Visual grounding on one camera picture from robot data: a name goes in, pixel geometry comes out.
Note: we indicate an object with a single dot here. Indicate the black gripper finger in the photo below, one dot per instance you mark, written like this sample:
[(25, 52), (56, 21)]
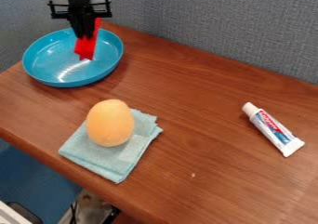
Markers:
[(88, 26), (76, 24)]

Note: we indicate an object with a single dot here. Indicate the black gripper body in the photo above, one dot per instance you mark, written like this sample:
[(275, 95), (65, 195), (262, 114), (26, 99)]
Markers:
[(97, 8)]

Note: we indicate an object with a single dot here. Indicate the red plastic block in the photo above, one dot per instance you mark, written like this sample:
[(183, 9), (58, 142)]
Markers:
[(85, 45)]

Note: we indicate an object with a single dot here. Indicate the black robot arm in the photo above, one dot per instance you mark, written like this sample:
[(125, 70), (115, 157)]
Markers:
[(79, 3)]

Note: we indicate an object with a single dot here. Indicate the blue plate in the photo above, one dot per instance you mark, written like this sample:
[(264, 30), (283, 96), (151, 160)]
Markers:
[(52, 64)]

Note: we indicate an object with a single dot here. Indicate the orange egg-shaped sponge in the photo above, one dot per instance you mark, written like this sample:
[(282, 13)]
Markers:
[(109, 123)]

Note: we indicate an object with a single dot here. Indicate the light blue folded cloth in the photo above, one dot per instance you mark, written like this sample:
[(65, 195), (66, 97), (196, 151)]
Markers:
[(112, 162)]

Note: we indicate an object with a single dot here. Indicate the white toothpaste tube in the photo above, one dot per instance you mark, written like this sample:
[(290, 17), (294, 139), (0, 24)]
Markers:
[(274, 131)]

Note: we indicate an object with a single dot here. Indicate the grey table leg bracket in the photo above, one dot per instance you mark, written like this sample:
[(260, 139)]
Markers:
[(89, 210)]

